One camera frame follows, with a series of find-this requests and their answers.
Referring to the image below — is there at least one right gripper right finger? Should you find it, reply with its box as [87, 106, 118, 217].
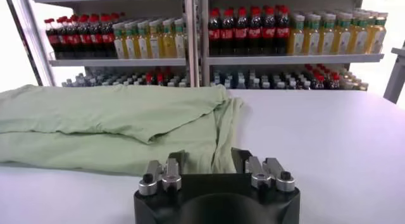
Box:
[230, 147, 296, 194]

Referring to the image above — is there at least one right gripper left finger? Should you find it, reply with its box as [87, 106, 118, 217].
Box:
[138, 150, 187, 197]

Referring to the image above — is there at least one light green printed t-shirt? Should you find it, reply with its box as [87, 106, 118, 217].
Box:
[0, 84, 244, 177]

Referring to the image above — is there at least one yellow juice bottle green cap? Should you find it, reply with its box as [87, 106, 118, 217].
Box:
[287, 13, 305, 55]
[173, 18, 187, 59]
[161, 18, 175, 59]
[113, 22, 126, 59]
[366, 11, 389, 54]
[303, 13, 320, 55]
[136, 20, 149, 59]
[318, 13, 336, 55]
[334, 12, 352, 54]
[124, 21, 137, 59]
[351, 11, 370, 54]
[148, 19, 163, 59]

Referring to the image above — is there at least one red-cap cola bottle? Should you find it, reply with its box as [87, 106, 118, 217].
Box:
[68, 16, 80, 59]
[46, 18, 58, 59]
[261, 6, 277, 56]
[57, 18, 70, 59]
[79, 16, 92, 59]
[208, 8, 221, 56]
[101, 15, 115, 59]
[90, 15, 103, 59]
[247, 6, 263, 56]
[220, 8, 235, 56]
[234, 6, 249, 56]
[275, 5, 290, 56]

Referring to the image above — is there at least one white metal-frame side table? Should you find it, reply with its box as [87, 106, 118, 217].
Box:
[382, 40, 405, 104]

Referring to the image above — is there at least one black slanted frame pole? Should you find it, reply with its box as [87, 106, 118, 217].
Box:
[2, 0, 45, 87]

